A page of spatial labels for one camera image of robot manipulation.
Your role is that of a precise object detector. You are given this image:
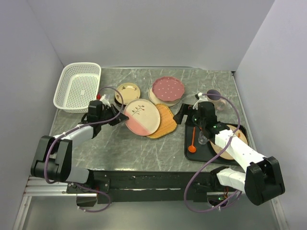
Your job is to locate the white perforated plastic bin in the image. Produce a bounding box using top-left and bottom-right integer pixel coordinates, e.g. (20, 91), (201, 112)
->
(53, 62), (101, 114)

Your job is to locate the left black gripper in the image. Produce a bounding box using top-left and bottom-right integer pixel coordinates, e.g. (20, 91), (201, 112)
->
(98, 103), (129, 126)

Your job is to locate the clear plastic cup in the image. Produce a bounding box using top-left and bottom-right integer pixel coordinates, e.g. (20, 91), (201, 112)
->
(198, 131), (209, 145)

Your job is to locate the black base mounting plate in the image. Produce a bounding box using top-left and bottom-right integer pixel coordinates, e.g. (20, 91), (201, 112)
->
(66, 171), (225, 207)

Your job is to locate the pink mug purple inside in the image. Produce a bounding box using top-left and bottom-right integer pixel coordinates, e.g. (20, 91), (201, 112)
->
(206, 89), (227, 111)

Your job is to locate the tan oval plate on tray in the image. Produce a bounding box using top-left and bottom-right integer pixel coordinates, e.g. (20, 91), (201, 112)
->
(210, 124), (248, 160)

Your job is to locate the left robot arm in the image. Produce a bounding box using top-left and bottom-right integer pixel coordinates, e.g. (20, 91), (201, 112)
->
(30, 100), (129, 193)

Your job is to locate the orange plastic spoon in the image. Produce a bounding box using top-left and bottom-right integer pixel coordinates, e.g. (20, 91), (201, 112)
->
(188, 127), (197, 153)

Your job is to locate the orange woven square plate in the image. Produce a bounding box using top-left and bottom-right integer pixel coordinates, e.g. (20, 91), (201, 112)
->
(147, 103), (177, 139)

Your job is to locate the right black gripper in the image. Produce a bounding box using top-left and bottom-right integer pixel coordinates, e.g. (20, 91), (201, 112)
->
(173, 103), (206, 128)

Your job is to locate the pink polka dot plate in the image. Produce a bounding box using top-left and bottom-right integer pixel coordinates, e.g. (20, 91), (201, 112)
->
(152, 76), (185, 102)

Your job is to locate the aluminium rail frame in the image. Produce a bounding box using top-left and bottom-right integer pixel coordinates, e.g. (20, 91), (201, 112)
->
(14, 177), (289, 230)

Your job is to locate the black plastic tray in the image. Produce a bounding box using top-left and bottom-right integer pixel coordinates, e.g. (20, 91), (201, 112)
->
(184, 123), (248, 166)

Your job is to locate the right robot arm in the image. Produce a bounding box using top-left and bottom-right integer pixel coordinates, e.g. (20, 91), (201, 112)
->
(173, 102), (285, 206)

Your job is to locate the yellow round plate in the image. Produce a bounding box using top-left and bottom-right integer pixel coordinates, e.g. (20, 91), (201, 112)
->
(115, 82), (141, 104)

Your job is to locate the cream and pink oval plate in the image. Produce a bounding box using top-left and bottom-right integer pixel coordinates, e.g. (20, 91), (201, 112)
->
(124, 99), (161, 136)

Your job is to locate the cream plate with blue leaves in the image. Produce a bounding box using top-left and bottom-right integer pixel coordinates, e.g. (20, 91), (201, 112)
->
(148, 87), (181, 107)

